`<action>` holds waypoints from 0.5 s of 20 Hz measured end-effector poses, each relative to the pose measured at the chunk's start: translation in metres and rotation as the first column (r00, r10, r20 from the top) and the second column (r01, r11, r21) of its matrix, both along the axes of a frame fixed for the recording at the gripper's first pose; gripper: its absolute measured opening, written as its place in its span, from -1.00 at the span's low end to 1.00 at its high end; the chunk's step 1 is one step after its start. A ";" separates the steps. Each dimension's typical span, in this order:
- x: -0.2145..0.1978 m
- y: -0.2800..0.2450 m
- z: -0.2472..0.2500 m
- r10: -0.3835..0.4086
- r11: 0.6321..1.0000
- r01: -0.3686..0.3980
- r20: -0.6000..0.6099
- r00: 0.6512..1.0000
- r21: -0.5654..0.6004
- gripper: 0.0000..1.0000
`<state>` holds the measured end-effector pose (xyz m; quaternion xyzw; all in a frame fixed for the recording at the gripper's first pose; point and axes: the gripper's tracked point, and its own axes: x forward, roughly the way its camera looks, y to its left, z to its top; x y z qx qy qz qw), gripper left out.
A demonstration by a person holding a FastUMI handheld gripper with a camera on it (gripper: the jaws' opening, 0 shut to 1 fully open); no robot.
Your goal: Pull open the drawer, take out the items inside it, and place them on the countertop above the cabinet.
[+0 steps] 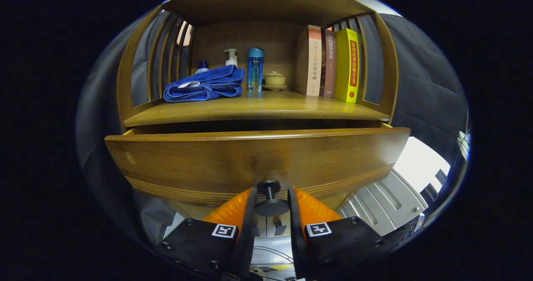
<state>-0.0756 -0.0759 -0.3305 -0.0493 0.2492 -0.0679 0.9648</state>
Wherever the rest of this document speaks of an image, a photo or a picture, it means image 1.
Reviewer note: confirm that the brown book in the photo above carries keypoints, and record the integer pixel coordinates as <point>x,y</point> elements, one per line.
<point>330,62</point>

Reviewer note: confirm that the small white device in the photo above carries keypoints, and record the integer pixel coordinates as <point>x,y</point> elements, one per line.
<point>464,141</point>

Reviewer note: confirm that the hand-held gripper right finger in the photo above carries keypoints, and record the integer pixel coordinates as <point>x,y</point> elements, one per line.
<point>297,239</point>

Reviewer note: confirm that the black drawer knob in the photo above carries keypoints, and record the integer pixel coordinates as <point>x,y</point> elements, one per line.
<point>270,197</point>

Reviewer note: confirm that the beige lidded teacup with saucer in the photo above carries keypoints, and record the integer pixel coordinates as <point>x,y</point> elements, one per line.
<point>275,80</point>

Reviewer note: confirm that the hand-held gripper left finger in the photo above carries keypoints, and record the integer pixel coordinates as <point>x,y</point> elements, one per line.
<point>245,239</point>

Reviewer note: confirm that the wooden countertop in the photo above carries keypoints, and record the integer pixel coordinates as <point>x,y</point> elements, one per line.
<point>266,106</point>

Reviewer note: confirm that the wooden drawer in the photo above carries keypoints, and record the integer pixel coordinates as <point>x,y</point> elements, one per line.
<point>208,160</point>

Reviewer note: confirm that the small white blue-capped bottle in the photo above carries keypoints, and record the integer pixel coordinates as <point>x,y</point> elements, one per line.
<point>202,66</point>

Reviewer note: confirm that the tall blue glass bottle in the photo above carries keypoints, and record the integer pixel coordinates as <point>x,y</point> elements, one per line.
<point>255,68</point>

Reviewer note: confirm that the blue folded towel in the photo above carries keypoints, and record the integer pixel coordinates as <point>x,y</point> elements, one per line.
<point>208,85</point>

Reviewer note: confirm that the white pump bottle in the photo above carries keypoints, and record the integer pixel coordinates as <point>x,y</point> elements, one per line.
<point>231,58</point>

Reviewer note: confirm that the white and orange book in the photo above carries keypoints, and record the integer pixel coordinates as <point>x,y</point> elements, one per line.
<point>313,60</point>

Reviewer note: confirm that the white furniture unit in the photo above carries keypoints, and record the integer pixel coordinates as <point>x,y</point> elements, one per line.
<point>395,189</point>

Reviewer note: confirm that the yellow book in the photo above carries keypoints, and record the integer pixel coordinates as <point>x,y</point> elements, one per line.
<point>347,64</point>

